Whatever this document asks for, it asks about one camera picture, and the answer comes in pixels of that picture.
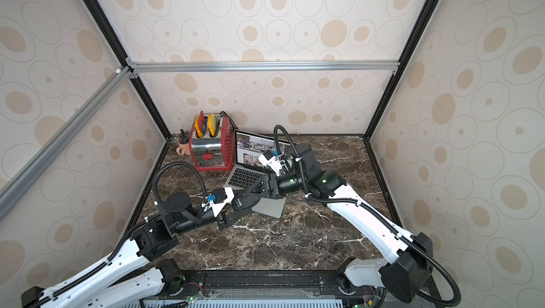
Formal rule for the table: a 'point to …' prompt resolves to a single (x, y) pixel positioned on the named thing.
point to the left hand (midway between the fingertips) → (249, 202)
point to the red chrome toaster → (211, 140)
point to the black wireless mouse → (245, 199)
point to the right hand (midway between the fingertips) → (249, 201)
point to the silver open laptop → (248, 167)
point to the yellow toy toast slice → (213, 125)
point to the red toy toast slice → (201, 120)
